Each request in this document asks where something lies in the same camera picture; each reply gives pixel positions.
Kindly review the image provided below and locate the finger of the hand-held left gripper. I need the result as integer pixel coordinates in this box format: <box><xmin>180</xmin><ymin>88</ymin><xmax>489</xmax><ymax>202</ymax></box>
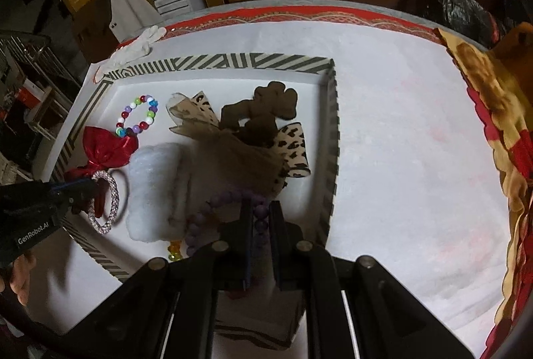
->
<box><xmin>47</xmin><ymin>177</ymin><xmax>105</xmax><ymax>217</ymax></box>

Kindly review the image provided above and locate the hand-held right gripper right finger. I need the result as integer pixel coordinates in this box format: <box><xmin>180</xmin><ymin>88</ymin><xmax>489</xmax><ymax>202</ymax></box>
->
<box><xmin>268</xmin><ymin>201</ymin><xmax>475</xmax><ymax>359</ymax></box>

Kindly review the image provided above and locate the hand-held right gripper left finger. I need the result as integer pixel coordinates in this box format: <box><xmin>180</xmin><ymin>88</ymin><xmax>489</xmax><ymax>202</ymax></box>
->
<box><xmin>54</xmin><ymin>205</ymin><xmax>256</xmax><ymax>359</ymax></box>

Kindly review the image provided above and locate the silver rhinestone bracelet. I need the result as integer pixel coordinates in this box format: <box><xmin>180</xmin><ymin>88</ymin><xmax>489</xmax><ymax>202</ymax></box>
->
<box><xmin>87</xmin><ymin>170</ymin><xmax>119</xmax><ymax>235</ymax></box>

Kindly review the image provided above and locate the red satin bow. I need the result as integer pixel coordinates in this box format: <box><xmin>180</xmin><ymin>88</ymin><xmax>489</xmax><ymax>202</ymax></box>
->
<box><xmin>64</xmin><ymin>126</ymin><xmax>139</xmax><ymax>218</ymax></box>

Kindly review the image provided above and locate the purple bead bracelet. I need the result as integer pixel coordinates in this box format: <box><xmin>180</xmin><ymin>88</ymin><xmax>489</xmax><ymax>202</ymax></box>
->
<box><xmin>185</xmin><ymin>188</ymin><xmax>269</xmax><ymax>257</ymax></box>

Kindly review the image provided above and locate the white fluffy headband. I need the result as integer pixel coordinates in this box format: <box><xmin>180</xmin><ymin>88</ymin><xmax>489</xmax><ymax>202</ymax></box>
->
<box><xmin>125</xmin><ymin>143</ymin><xmax>234</xmax><ymax>245</ymax></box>

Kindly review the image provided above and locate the leopard print bow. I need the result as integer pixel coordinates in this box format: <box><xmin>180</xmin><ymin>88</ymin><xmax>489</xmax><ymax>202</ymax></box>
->
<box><xmin>167</xmin><ymin>91</ymin><xmax>313</xmax><ymax>197</ymax></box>

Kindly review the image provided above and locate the multicolour round bead bracelet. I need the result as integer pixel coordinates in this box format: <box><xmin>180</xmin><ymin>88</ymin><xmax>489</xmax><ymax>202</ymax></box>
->
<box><xmin>116</xmin><ymin>95</ymin><xmax>159</xmax><ymax>137</ymax></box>

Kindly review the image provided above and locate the brown scrunchie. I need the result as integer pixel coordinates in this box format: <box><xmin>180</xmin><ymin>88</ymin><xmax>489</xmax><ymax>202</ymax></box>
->
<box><xmin>220</xmin><ymin>81</ymin><xmax>298</xmax><ymax>147</ymax></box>

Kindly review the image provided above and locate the striped cardboard tray box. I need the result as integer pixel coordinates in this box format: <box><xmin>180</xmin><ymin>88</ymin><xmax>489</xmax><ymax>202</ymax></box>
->
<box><xmin>52</xmin><ymin>53</ymin><xmax>340</xmax><ymax>350</ymax></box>

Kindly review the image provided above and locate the person's left hand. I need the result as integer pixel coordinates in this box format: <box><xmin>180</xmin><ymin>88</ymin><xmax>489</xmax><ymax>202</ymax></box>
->
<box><xmin>0</xmin><ymin>254</ymin><xmax>33</xmax><ymax>306</ymax></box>

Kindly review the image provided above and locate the white tablecloth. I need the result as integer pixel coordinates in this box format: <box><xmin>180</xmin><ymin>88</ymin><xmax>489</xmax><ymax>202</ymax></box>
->
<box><xmin>42</xmin><ymin>20</ymin><xmax>513</xmax><ymax>343</ymax></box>

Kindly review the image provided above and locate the white work glove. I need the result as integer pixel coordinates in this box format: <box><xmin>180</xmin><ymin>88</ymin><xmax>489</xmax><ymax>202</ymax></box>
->
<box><xmin>92</xmin><ymin>25</ymin><xmax>167</xmax><ymax>83</ymax></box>

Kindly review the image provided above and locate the white coat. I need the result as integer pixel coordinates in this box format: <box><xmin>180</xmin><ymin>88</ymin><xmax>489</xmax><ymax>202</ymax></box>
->
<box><xmin>110</xmin><ymin>0</ymin><xmax>161</xmax><ymax>41</ymax></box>

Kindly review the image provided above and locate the red patterned tablecloth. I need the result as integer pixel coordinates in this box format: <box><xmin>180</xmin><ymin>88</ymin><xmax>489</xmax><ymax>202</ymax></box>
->
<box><xmin>117</xmin><ymin>7</ymin><xmax>448</xmax><ymax>47</ymax></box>

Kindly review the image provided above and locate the orange red printed blanket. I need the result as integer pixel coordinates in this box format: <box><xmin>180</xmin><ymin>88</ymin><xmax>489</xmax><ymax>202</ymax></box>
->
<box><xmin>433</xmin><ymin>22</ymin><xmax>533</xmax><ymax>359</ymax></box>

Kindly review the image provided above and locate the black plastic bag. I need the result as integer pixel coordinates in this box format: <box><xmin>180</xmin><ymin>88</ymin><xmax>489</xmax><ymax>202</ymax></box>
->
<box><xmin>418</xmin><ymin>0</ymin><xmax>498</xmax><ymax>49</ymax></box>

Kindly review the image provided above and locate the metal wire rack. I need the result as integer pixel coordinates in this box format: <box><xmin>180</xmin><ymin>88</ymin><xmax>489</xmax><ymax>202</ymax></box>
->
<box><xmin>0</xmin><ymin>32</ymin><xmax>80</xmax><ymax>93</ymax></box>

